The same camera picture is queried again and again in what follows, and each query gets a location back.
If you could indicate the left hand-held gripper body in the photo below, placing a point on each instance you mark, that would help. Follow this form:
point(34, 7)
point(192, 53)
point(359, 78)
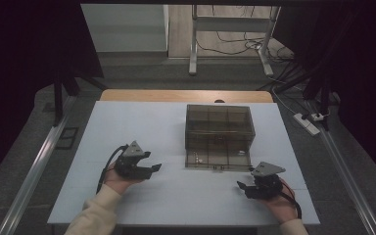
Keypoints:
point(131, 166)

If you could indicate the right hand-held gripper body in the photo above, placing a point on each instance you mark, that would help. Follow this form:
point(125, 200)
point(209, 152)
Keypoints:
point(266, 186)

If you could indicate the smoky transparent box drawer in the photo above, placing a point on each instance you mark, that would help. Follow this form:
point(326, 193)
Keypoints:
point(222, 160)

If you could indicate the smoky transparent jewelry box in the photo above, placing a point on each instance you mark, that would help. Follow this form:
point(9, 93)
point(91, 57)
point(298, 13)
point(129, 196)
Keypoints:
point(218, 125)

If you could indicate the person's left hand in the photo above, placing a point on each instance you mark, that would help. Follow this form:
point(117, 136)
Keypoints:
point(119, 182)

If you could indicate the person's right hand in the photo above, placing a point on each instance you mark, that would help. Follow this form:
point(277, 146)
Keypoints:
point(282, 205)

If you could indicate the wooden table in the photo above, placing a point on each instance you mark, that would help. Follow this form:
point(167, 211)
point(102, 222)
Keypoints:
point(176, 95)

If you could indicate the black floor plate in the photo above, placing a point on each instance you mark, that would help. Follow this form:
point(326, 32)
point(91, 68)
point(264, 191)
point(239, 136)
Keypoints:
point(67, 138)

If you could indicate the white power strip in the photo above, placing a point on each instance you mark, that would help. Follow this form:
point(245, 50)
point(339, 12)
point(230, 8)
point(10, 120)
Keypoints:
point(306, 124)

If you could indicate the white plug adapter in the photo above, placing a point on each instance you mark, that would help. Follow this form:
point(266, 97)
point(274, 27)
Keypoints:
point(318, 116)

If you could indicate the black metal stand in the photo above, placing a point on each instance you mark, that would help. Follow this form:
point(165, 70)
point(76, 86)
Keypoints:
point(58, 98)
point(319, 94)

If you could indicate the white cabinet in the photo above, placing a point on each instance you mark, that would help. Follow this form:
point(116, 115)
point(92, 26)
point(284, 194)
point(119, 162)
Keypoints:
point(127, 29)

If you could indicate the dark curtain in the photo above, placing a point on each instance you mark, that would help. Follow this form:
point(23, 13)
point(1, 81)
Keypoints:
point(23, 65)
point(362, 65)

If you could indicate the aluminium floor rail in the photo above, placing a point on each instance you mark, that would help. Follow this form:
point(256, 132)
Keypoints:
point(36, 169)
point(349, 182)

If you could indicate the white metal desk frame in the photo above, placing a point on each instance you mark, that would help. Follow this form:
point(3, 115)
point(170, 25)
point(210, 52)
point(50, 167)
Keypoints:
point(194, 39)

